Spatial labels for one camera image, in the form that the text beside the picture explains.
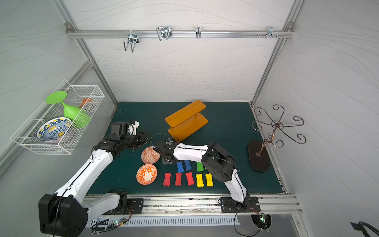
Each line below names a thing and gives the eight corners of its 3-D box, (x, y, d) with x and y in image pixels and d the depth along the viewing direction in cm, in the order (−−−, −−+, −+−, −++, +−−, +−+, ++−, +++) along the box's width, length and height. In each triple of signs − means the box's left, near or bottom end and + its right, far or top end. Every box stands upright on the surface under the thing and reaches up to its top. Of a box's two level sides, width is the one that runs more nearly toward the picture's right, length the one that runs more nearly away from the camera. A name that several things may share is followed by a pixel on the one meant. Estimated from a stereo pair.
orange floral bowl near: (136, 185, 81) (133, 183, 78) (140, 166, 87) (138, 164, 84) (156, 185, 81) (154, 183, 78) (158, 166, 88) (157, 164, 84)
